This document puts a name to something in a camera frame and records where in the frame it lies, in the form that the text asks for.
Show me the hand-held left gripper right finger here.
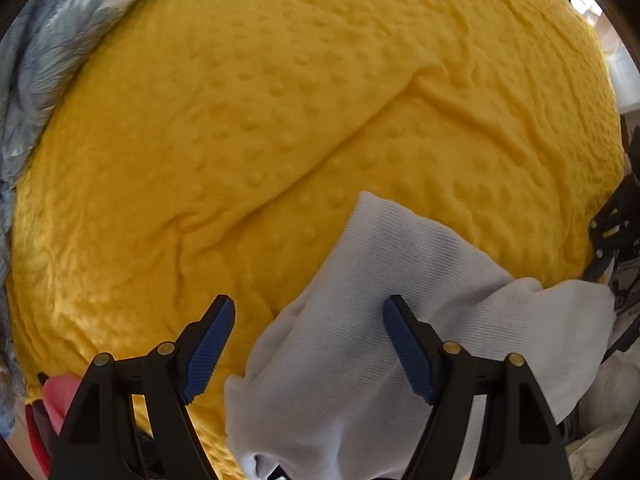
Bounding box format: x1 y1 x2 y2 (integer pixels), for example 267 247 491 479
382 294 573 480

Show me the yellow textured blanket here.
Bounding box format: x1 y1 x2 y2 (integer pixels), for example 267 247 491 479
7 0 628 461

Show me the black and white patterned cloth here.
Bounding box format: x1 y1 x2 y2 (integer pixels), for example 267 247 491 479
610 260 640 316

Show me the pink garment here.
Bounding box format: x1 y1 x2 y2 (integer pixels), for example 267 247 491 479
42 375 81 436

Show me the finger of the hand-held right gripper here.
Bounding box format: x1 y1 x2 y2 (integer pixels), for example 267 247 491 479
602 317 640 363
582 177 640 283

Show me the white and black shirt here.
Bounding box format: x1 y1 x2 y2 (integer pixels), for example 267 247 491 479
223 191 618 480

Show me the grey floral duvet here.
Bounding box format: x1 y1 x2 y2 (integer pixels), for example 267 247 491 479
0 0 166 436

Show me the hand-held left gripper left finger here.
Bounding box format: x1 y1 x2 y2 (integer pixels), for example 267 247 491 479
50 294 237 480

